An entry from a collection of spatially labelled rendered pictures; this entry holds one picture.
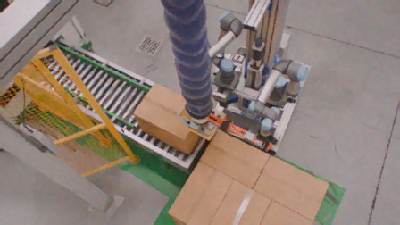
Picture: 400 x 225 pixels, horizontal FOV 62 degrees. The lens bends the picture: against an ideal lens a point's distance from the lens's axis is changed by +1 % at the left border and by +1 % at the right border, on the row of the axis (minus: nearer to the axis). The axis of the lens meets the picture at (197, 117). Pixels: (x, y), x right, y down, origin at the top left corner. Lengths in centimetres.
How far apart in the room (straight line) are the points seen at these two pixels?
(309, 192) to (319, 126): 115
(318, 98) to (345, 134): 55
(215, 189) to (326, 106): 189
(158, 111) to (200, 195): 92
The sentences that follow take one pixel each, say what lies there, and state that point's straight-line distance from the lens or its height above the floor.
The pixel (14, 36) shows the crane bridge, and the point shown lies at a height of 305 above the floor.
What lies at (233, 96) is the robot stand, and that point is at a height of 90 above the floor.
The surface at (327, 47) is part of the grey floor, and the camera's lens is 495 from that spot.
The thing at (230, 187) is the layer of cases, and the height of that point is 54.
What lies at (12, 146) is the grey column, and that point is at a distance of 242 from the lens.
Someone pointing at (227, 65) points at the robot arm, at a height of 126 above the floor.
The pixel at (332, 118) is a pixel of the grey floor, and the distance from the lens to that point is 435.
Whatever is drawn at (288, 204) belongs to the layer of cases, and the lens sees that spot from 328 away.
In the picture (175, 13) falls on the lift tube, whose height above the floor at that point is 249.
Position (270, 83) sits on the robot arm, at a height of 161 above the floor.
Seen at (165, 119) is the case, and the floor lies 95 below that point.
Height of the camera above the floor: 370
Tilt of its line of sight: 62 degrees down
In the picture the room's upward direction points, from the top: 10 degrees counter-clockwise
